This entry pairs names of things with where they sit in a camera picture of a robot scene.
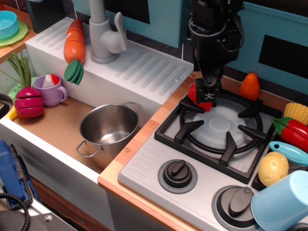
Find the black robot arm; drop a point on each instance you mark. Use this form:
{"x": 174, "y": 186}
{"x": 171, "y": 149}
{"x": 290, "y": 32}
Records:
{"x": 214, "y": 17}

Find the black stove grate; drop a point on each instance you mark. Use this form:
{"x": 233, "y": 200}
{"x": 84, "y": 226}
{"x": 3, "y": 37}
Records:
{"x": 231, "y": 137}

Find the light blue plastic cup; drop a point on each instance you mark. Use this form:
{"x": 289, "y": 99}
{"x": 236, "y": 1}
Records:
{"x": 283, "y": 204}

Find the small orange toy carrot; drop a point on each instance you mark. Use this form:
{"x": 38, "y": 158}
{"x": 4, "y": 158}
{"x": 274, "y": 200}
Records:
{"x": 250, "y": 87}

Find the white toy sink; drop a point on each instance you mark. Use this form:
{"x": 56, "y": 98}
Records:
{"x": 142, "y": 77}

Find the black stove knob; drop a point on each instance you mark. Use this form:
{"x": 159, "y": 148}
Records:
{"x": 231, "y": 206}
{"x": 177, "y": 176}

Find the stainless steel pot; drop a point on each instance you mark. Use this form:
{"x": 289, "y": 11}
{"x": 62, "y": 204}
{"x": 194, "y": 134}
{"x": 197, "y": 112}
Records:
{"x": 106, "y": 130}

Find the teal bowl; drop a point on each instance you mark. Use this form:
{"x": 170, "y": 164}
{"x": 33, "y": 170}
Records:
{"x": 8, "y": 24}

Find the yellow toy corn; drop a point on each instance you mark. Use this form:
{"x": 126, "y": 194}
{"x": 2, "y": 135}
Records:
{"x": 297, "y": 111}

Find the yellow toy potato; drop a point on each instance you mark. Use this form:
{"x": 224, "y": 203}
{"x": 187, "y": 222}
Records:
{"x": 272, "y": 167}

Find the green plate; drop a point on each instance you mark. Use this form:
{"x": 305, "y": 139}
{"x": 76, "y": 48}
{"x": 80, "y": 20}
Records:
{"x": 19, "y": 35}

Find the grey toy faucet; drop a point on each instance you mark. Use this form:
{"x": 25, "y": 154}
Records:
{"x": 106, "y": 44}

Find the purple toy mug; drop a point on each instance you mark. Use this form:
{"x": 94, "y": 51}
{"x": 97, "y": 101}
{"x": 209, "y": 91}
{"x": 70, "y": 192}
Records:
{"x": 51, "y": 96}

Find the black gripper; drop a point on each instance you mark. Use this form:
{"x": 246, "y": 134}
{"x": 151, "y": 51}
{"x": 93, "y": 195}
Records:
{"x": 210, "y": 55}

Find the blue device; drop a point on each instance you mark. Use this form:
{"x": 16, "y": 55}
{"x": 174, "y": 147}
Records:
{"x": 14, "y": 174}

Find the yellow toy piece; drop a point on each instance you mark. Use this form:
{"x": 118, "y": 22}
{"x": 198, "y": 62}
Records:
{"x": 12, "y": 114}

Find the green toy vegetable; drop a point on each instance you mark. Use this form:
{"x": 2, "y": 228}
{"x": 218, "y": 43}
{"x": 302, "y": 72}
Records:
{"x": 13, "y": 91}

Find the red toy chili pepper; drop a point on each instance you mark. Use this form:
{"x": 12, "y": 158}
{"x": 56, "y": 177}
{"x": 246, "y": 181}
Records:
{"x": 292, "y": 131}

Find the right black stove knob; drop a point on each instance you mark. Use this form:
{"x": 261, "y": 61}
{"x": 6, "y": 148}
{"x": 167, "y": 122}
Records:
{"x": 231, "y": 206}

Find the red toy strawberry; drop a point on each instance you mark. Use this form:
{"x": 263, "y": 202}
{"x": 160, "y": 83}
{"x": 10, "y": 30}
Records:
{"x": 192, "y": 96}

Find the red white item in mug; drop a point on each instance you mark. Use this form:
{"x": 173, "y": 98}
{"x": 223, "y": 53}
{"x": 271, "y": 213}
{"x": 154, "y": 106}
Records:
{"x": 50, "y": 80}

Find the left black stove knob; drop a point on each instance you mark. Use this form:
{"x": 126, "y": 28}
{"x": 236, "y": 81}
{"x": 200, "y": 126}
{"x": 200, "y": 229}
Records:
{"x": 177, "y": 176}

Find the teal toy utensil handle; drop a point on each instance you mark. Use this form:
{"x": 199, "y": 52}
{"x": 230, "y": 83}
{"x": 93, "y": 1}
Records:
{"x": 291, "y": 152}

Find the magenta toy radish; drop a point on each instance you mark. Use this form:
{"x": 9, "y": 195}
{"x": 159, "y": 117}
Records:
{"x": 28, "y": 100}

